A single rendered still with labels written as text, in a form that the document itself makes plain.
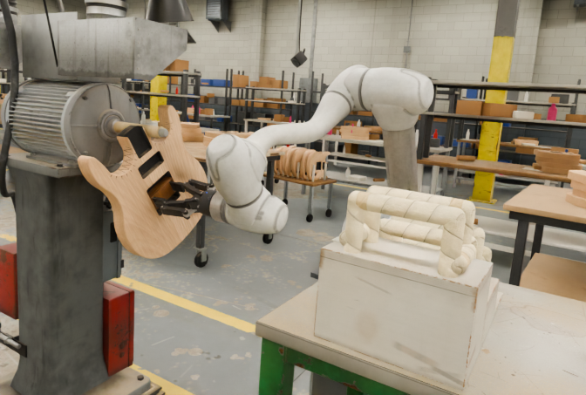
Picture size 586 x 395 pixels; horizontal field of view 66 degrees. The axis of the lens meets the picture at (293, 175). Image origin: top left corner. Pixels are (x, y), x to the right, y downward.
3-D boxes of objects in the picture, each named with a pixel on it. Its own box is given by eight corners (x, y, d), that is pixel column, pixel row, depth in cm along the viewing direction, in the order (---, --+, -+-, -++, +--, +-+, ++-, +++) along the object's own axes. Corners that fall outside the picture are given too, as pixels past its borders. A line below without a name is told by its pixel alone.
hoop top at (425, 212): (344, 208, 80) (345, 189, 79) (351, 205, 82) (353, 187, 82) (462, 231, 70) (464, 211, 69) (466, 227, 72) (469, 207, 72)
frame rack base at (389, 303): (311, 337, 84) (319, 248, 82) (345, 308, 97) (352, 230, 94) (465, 392, 71) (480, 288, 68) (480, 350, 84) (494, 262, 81)
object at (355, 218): (340, 250, 81) (344, 199, 79) (347, 246, 84) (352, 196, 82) (357, 255, 79) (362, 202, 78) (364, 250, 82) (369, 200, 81)
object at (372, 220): (358, 241, 88) (363, 193, 86) (364, 236, 91) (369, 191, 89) (374, 244, 86) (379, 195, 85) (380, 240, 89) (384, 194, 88)
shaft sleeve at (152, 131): (119, 134, 135) (112, 127, 133) (124, 125, 137) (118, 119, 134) (161, 140, 127) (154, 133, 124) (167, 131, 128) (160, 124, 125)
